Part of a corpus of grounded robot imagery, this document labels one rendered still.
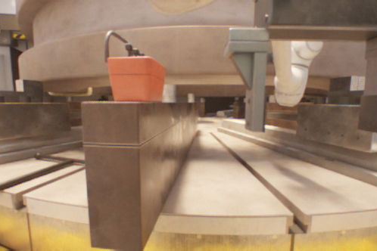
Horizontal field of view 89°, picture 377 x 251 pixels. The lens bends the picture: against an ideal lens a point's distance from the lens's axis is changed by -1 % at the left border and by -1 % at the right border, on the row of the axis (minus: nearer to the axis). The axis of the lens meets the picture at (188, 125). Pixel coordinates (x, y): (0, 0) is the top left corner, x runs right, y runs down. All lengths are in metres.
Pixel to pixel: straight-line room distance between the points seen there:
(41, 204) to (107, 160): 0.53
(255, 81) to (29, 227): 1.09
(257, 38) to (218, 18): 1.18
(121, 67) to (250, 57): 0.45
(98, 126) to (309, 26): 0.43
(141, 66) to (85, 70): 0.91
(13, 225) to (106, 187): 0.77
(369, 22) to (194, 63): 0.98
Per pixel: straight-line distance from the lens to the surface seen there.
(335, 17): 0.24
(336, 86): 1.45
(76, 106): 2.75
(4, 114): 1.58
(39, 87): 1.78
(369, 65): 0.30
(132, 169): 0.49
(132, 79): 0.59
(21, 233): 1.22
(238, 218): 0.74
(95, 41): 1.44
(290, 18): 0.22
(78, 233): 0.97
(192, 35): 1.20
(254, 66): 0.21
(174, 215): 0.73
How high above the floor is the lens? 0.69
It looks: 7 degrees down
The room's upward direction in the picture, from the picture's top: straight up
